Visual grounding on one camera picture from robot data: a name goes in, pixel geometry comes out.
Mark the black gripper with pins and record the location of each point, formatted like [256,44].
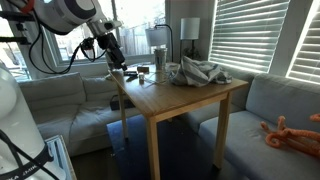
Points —
[110,46]

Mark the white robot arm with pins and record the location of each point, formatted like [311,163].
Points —
[63,13]

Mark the orange plush toy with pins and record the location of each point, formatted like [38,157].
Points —
[293,136]

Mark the white framed window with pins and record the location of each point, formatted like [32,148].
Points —
[140,33]

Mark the metal tumbler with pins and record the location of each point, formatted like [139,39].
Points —
[160,60]

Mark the black device on sofa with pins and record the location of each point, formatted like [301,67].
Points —
[116,104]

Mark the arched floor lamp white shade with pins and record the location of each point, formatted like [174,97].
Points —
[156,36]

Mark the wooden table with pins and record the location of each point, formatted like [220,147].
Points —
[173,96]

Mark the green potted plant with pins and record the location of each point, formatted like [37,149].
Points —
[191,53]

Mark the grey fabric sofa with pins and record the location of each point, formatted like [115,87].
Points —
[266,156]
[66,110]

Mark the lamp with square white shade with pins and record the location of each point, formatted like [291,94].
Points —
[190,28]

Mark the blue white striped cloth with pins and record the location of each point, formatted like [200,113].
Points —
[200,73]

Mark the dark blue rug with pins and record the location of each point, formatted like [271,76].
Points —
[133,150]

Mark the white metal cart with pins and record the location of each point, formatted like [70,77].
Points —
[58,150]

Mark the wide white window blind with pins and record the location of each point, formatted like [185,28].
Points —
[246,33]

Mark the narrow white window blind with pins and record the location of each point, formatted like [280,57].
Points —
[308,56]

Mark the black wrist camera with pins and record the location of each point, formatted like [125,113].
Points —
[88,44]

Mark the black camera stand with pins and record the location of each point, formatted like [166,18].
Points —
[13,40]

